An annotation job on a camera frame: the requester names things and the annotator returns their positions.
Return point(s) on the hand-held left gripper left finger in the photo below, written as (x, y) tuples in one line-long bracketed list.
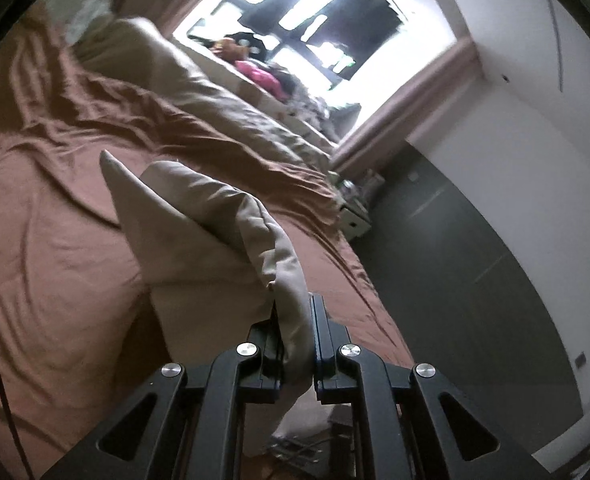
[(270, 355)]

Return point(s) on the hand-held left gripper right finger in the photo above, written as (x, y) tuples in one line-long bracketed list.
[(320, 340)]

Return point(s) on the white large cloth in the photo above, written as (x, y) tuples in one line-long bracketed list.
[(200, 240)]

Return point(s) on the white nightstand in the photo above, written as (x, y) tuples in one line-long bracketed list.
[(352, 220)]

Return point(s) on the pink curtain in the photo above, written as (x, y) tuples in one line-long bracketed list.
[(400, 105)]

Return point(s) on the brown fleece blanket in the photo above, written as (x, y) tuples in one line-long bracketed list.
[(50, 210)]

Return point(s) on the pink plush toy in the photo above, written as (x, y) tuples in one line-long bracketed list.
[(260, 76)]

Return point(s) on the beige duvet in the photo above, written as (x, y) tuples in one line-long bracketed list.
[(200, 85)]

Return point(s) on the brown plush toy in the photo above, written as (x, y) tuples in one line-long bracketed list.
[(230, 49)]

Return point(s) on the window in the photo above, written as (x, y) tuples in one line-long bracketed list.
[(300, 10)]

